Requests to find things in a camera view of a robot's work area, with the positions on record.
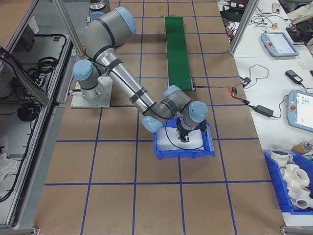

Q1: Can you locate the black box with labels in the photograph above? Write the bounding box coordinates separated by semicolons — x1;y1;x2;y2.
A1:
221;0;248;23

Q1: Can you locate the black handheld device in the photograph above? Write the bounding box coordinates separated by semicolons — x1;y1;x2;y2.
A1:
285;70;304;84

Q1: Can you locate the aluminium profile post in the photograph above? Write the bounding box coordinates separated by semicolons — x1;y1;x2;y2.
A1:
228;0;257;56

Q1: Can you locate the white mug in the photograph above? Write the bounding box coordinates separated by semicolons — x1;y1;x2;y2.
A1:
269;148;294;169

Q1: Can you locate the large blue storage bin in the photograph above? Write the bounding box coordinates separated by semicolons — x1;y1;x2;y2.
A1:
263;150;313;216

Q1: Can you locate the white cloth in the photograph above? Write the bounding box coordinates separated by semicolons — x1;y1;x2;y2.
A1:
0;134;20;188

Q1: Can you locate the white PVC pipe fitting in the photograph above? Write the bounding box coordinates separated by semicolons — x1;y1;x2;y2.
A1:
286;186;313;210

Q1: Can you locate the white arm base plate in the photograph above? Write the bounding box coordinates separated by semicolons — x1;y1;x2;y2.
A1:
70;76;114;108

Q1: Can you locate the black power adapter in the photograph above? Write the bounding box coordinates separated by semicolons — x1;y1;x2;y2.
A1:
254;104;275;118

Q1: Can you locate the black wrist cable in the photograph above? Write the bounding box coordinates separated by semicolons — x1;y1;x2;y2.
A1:
164;121;208;150

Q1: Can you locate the black coiled cable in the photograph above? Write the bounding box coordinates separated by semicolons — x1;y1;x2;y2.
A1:
17;101;37;123
25;56;58;85

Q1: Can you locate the red conveyor power wire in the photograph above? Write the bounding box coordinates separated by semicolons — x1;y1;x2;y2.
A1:
195;85;232;94

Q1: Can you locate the metal V-shaped frame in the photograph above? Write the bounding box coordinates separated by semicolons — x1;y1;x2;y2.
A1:
0;0;84;230

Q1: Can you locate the white PVC cross fitting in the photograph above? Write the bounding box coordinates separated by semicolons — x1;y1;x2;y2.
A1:
279;163;312;189

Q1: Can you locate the white foam pad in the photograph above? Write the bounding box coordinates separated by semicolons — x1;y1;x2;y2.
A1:
156;126;205;151

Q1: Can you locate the green conveyor belt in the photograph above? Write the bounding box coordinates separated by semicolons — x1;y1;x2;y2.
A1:
164;16;197;93

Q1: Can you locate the beige jacket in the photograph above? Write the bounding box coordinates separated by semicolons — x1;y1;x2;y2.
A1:
287;3;313;26

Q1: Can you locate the blue open-front plastic bin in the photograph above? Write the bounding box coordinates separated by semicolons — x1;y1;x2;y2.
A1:
153;115;217;162

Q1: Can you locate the light blue teach pendant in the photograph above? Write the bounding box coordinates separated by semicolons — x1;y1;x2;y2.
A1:
261;31;300;58
283;89;313;134

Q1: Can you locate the yellow snack bag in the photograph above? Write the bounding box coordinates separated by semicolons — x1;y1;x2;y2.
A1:
291;141;313;155

